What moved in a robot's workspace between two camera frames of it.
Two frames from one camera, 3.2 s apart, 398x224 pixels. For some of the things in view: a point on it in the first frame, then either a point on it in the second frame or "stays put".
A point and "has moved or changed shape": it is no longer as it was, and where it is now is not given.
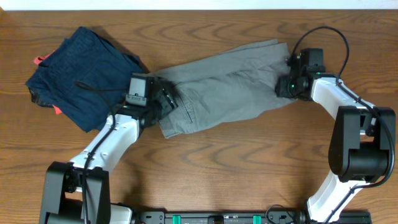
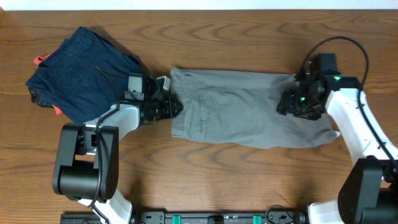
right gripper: [282, 88] to [286, 104]
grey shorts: [224, 89] has moved or changed shape
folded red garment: [37, 60] stays put
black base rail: [252, 217] stays put
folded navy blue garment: [87, 79] stays put
